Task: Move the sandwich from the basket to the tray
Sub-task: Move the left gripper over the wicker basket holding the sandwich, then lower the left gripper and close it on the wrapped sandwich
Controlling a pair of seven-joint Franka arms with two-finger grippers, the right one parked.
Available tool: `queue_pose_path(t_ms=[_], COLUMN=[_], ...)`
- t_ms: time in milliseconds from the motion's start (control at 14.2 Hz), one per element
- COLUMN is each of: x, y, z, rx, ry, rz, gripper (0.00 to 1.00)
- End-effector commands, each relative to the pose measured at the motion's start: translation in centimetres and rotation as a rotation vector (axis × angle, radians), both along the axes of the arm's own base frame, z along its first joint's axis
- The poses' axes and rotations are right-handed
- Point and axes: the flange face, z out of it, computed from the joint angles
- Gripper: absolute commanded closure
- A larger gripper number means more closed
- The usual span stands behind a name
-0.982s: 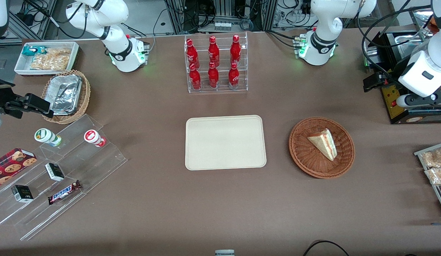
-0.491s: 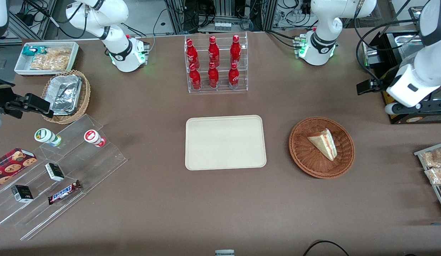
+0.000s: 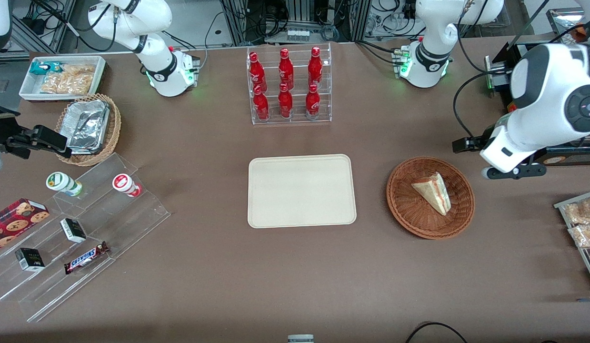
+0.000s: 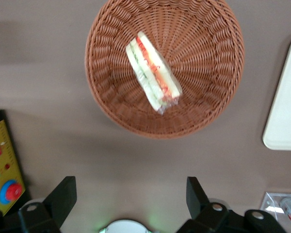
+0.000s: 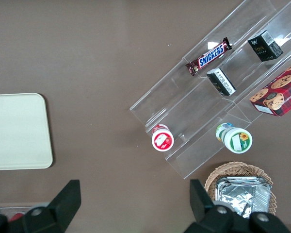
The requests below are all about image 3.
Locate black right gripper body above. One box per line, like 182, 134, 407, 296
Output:
0, 101, 37, 160

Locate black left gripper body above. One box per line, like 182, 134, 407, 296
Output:
470, 129, 495, 153

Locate triangle sandwich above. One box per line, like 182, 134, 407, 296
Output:
411, 172, 452, 217

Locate light wicker basket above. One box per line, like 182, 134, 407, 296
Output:
55, 93, 122, 167

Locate brown round wicker basket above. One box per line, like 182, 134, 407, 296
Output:
386, 157, 476, 240

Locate grey metal snack tray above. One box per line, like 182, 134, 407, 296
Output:
554, 189, 590, 292

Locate beige plastic tray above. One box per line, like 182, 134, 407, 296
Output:
248, 154, 357, 229

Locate green lid cup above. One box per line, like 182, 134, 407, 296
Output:
46, 171, 84, 197

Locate stacked foil containers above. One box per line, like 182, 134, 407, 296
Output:
66, 100, 111, 154

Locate white rectangular bin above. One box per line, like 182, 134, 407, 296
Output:
19, 56, 107, 102

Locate clear bag of crackers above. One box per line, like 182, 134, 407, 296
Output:
40, 64, 97, 95

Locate red lid cup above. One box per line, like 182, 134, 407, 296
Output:
112, 173, 143, 198

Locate teal snack packet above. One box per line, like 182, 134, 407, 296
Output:
29, 61, 62, 76

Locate small black box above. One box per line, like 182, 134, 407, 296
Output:
15, 248, 46, 272
60, 218, 87, 244

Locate clear acrylic stepped stand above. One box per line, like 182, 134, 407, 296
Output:
0, 152, 172, 323

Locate red cookie box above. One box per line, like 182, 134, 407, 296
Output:
0, 198, 50, 254

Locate snickers chocolate bar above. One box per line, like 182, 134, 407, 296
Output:
63, 241, 110, 275

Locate clear bag of pastry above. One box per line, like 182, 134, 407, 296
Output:
563, 197, 590, 225
568, 224, 590, 249

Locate red cola bottle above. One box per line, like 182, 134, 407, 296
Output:
278, 83, 294, 119
279, 48, 295, 91
253, 85, 270, 121
249, 51, 268, 92
308, 46, 323, 88
305, 84, 321, 121

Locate clear acrylic bottle rack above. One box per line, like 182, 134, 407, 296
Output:
246, 42, 333, 126

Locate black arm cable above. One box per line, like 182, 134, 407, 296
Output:
453, 71, 514, 140

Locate black cable loop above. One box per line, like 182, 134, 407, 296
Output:
405, 322, 470, 343

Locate aluminium frame rack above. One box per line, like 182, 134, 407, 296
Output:
219, 0, 372, 44

